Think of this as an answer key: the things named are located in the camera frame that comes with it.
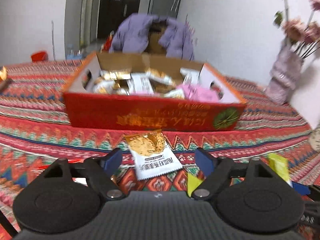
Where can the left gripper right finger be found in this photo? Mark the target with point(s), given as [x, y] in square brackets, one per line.
[218, 173]

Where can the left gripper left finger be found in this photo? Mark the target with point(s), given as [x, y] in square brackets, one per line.
[98, 172]

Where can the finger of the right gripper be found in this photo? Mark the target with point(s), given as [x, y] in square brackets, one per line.
[303, 190]

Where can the green snack pouch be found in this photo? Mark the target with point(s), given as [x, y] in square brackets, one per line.
[192, 183]

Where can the white cookie snack bag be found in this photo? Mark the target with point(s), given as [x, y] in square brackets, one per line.
[152, 155]

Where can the small pink packet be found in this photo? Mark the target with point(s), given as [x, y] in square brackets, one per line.
[198, 93]

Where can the white packet box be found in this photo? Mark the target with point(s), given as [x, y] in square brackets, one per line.
[140, 84]

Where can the small grey white packet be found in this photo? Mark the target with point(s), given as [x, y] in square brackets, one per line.
[191, 76]

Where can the red ramen snack bag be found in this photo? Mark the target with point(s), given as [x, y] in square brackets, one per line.
[64, 169]

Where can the light green white pouch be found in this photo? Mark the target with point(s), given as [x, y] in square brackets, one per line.
[280, 165]

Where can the floral white slim vase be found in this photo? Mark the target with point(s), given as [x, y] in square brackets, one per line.
[314, 139]

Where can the colourful patterned tablecloth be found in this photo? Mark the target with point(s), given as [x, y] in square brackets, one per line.
[35, 130]

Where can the red cardboard fruit box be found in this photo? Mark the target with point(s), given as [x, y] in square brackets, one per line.
[148, 112]

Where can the pink textured vase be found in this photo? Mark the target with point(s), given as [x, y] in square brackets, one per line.
[285, 74]

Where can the blue pet feeder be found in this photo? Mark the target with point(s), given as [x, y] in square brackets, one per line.
[72, 54]

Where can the red plastic bucket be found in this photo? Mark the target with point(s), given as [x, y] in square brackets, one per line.
[39, 56]

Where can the plate of orange peels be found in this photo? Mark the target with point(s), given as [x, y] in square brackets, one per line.
[5, 81]

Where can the brown wooden chair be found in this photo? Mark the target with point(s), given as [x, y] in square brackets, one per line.
[155, 33]

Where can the purple puffer jacket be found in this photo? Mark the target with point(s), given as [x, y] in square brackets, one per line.
[144, 33]

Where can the white mop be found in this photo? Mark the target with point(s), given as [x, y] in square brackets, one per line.
[53, 40]

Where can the dried pink roses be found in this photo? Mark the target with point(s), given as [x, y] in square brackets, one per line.
[301, 37]

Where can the dark entrance door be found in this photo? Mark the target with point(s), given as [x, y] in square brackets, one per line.
[112, 13]

